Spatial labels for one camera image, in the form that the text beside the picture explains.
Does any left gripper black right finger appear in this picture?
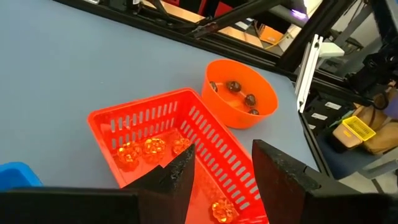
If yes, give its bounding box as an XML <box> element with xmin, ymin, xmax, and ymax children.
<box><xmin>251</xmin><ymin>139</ymin><xmax>398</xmax><ymax>224</ymax></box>

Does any orange plastic bowl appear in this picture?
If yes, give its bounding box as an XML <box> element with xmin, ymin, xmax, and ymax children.
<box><xmin>201</xmin><ymin>58</ymin><xmax>279</xmax><ymax>130</ymax></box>

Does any orange box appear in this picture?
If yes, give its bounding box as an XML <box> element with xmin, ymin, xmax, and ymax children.
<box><xmin>258</xmin><ymin>24</ymin><xmax>285</xmax><ymax>45</ymax></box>

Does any wooden table side board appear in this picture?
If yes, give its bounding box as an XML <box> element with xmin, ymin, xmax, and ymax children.
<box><xmin>141</xmin><ymin>0</ymin><xmax>265</xmax><ymax>49</ymax></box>

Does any white aluminium bracket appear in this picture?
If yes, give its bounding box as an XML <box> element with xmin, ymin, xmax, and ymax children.
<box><xmin>294</xmin><ymin>33</ymin><xmax>324</xmax><ymax>114</ymax></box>

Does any blue plastic basket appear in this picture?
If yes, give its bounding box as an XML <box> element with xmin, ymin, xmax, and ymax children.
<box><xmin>0</xmin><ymin>161</ymin><xmax>44</xmax><ymax>191</ymax></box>

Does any blue chair seat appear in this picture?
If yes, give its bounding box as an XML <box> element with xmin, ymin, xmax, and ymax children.
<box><xmin>317</xmin><ymin>130</ymin><xmax>398</xmax><ymax>180</ymax></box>

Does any small yellow basket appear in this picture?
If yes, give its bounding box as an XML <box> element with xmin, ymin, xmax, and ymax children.
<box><xmin>341</xmin><ymin>115</ymin><xmax>377</xmax><ymax>142</ymax></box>

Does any red plastic basket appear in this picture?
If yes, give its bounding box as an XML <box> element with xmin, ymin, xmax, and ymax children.
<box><xmin>86</xmin><ymin>88</ymin><xmax>270</xmax><ymax>224</ymax></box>

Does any translucent orange pumpkin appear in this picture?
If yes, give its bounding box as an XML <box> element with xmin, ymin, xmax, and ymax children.
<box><xmin>172</xmin><ymin>138</ymin><xmax>192</xmax><ymax>156</ymax></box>
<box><xmin>142</xmin><ymin>137</ymin><xmax>167</xmax><ymax>162</ymax></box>
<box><xmin>116</xmin><ymin>142</ymin><xmax>142</xmax><ymax>166</ymax></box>
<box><xmin>211</xmin><ymin>198</ymin><xmax>239</xmax><ymax>224</ymax></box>

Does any brown bag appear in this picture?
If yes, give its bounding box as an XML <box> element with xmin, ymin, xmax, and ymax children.
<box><xmin>331</xmin><ymin>86</ymin><xmax>398</xmax><ymax>156</ymax></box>

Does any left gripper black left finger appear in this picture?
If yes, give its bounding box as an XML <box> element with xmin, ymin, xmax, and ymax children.
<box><xmin>0</xmin><ymin>143</ymin><xmax>197</xmax><ymax>224</ymax></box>

